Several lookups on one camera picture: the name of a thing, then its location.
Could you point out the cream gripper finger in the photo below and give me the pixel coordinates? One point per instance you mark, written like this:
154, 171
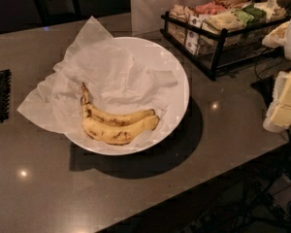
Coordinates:
278, 116
276, 38

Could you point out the spotted yellow banana front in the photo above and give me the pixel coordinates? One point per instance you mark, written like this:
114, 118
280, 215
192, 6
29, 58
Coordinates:
118, 135

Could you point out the white ceramic bowl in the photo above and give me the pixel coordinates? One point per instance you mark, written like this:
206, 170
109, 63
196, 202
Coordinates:
161, 84

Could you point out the black power adapter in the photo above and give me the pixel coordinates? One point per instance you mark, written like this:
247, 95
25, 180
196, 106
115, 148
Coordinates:
265, 88

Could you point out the white paper liner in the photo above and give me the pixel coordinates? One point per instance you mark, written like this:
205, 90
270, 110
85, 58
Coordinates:
55, 104

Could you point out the dark appliance in background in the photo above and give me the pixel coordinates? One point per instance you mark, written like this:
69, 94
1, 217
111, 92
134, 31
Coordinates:
53, 12

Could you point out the black grid mat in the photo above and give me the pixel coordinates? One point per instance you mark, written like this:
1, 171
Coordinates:
5, 89

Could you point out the black wire condiment rack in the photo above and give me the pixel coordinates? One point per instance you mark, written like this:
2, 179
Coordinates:
224, 36

